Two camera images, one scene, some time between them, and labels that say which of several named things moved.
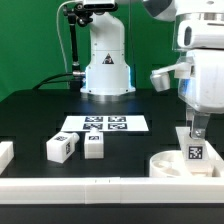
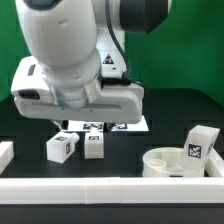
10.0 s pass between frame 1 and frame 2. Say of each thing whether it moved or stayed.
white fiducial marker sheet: stayed
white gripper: moved
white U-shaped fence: stayed
